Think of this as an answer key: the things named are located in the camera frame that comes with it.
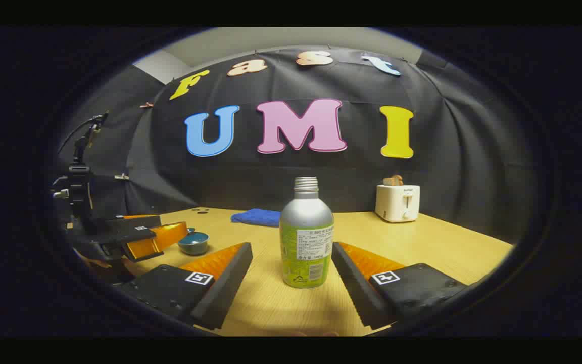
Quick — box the teal white teacup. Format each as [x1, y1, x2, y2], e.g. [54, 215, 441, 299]
[178, 239, 210, 256]

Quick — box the white toaster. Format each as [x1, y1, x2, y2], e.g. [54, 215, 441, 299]
[375, 184, 421, 223]

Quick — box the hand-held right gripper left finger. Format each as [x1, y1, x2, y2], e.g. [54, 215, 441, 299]
[119, 242, 254, 332]

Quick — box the black backdrop cloth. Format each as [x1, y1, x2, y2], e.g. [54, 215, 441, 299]
[54, 45, 539, 243]

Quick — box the blue towel cloth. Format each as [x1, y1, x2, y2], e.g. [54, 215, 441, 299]
[231, 208, 281, 228]

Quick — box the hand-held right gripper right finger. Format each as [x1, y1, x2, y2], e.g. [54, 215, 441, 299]
[330, 241, 468, 329]

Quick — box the silver green water bottle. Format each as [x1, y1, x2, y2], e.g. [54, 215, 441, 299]
[279, 177, 335, 289]

